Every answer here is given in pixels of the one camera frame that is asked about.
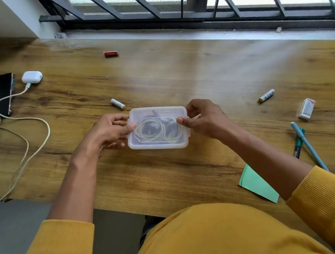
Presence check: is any person's right hand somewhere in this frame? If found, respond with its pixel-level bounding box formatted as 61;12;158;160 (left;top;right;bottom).
174;93;240;148

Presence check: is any person's left hand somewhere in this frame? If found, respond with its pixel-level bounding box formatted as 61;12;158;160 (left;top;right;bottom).
71;109;142;166

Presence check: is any clear plastic lidded container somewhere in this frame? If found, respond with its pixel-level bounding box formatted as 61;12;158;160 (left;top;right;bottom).
122;99;194;157

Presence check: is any person's left forearm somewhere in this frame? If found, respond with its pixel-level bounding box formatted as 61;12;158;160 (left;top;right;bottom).
36;143;111;230

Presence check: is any person's right forearm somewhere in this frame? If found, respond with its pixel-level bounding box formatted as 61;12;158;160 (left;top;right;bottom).
217;110;320;209

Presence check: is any white battery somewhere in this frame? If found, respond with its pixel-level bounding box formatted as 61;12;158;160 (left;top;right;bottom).
257;88;277;104
110;97;127;112

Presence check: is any green paper sheet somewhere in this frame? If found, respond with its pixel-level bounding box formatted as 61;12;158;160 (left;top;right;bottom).
236;159;281;209

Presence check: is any white earbuds case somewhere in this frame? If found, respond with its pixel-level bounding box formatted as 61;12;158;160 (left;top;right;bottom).
20;69;44;86

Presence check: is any dark green marker pen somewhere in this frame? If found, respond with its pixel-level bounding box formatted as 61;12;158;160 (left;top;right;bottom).
289;128;310;160

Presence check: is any black metal window grille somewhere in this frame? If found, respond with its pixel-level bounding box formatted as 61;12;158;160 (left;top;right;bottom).
35;0;335;78

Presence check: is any small white grey box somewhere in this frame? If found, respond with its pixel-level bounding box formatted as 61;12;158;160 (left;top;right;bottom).
295;97;319;122

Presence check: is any mustard yellow sweater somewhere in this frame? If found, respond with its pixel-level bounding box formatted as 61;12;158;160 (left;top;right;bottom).
0;163;335;254

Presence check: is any light blue pen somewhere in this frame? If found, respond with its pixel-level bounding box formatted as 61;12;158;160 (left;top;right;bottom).
290;117;330;177

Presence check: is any coiled white cable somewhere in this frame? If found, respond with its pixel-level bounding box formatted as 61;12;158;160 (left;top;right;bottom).
133;107;183;147

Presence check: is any long white charging cable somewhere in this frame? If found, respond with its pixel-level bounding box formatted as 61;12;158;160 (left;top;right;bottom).
0;80;61;203

